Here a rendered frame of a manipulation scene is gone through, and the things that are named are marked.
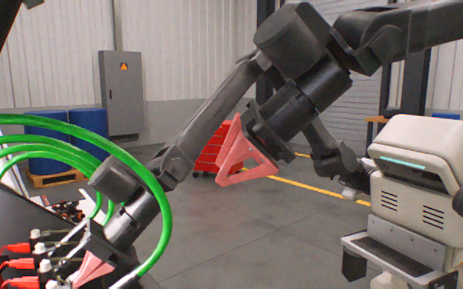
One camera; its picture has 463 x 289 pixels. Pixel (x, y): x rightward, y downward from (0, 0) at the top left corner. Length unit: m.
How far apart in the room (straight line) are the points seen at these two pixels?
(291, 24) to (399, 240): 0.74
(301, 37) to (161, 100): 7.71
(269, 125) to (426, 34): 0.21
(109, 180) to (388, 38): 0.43
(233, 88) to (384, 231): 0.57
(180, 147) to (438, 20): 0.43
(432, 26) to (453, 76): 6.10
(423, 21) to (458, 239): 0.59
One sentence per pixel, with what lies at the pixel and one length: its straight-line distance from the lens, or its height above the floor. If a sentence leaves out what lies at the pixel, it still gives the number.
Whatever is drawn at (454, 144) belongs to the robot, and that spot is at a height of 1.34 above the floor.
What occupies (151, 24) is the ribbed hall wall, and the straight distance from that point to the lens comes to 8.08.
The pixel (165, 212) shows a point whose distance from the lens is 0.50.
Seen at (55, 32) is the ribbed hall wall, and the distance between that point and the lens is 7.27.
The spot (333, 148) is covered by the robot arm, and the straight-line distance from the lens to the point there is 0.98.
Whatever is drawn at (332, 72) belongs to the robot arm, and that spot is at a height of 1.49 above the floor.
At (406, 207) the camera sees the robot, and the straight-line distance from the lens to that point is 0.99.
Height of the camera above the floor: 1.48
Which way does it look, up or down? 11 degrees down
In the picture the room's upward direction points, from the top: straight up
